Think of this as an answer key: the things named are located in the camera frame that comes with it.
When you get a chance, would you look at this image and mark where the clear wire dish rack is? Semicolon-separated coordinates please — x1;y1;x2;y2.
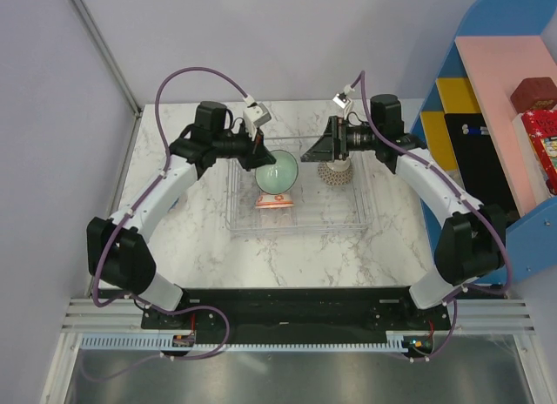
226;153;374;238

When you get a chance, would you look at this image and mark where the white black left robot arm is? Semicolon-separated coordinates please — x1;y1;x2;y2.
86;100;277;328

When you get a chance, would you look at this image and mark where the blue toy shelf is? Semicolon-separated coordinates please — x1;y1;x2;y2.
413;0;556;283

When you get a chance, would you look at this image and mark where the aluminium corner post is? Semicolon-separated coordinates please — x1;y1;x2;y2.
60;0;143;118

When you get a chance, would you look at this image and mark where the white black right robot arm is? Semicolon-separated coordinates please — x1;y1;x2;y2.
301;94;507;329

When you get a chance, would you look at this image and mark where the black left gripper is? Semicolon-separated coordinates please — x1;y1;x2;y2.
212;123;275;172

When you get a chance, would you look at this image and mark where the red christmas tin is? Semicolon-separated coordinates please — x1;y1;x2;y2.
521;110;556;192

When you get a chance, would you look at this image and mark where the black board with markers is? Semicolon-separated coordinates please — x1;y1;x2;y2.
444;113;520;226

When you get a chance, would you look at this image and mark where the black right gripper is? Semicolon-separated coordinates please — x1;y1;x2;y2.
301;116;381;163

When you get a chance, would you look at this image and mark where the brown lattice pattern bowl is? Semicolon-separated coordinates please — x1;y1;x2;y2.
318;159;353;186

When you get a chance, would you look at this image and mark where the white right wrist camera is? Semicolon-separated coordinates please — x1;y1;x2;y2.
332;84;354;119

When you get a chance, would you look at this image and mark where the orange white floral bowl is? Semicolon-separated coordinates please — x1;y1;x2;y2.
255;192;294;209

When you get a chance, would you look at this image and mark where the aluminium rail frame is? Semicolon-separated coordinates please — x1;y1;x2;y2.
41;299;556;403

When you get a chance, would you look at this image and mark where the dark red box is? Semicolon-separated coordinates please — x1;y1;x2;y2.
510;77;557;113

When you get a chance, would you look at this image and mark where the white slotted cable duct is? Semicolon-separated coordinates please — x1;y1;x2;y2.
80;332;433;353

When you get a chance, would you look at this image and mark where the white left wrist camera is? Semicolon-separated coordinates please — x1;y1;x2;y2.
242;100;272;140

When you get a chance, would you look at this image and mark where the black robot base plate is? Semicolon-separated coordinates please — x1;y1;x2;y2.
141;287;450;342

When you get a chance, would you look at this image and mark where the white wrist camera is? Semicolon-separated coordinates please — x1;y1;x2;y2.
332;84;354;119
242;100;272;140

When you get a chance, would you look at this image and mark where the pale green glazed bowl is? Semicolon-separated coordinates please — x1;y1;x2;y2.
255;150;299;195

